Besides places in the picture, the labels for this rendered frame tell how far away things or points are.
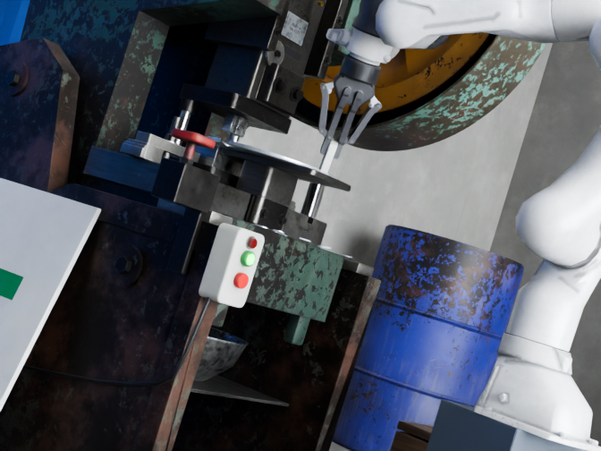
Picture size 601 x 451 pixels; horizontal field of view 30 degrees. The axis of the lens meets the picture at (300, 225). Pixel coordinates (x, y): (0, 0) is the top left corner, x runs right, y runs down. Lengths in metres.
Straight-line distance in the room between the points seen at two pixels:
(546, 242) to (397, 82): 0.84
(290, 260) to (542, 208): 0.60
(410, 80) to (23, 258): 0.94
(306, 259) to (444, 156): 3.00
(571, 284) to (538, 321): 0.10
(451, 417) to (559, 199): 0.41
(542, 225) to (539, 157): 3.92
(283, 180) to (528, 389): 0.70
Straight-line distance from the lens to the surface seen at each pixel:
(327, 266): 2.33
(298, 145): 4.37
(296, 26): 2.37
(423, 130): 2.58
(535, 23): 2.01
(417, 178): 5.07
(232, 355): 2.31
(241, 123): 2.37
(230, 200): 2.20
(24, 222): 2.32
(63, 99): 2.39
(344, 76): 2.18
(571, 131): 5.73
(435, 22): 2.01
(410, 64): 2.63
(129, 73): 2.40
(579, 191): 1.89
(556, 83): 5.85
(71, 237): 2.21
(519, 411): 1.88
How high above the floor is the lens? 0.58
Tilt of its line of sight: 2 degrees up
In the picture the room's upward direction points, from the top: 17 degrees clockwise
